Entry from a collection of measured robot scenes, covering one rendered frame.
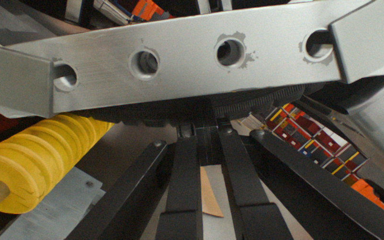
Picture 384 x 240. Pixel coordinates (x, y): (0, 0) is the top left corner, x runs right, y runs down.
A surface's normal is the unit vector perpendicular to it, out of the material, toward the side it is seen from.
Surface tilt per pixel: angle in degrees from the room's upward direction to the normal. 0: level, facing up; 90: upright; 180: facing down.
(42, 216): 0
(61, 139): 61
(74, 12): 90
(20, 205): 90
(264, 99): 91
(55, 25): 79
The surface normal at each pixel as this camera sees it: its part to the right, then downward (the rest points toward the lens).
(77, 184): 0.61, -0.73
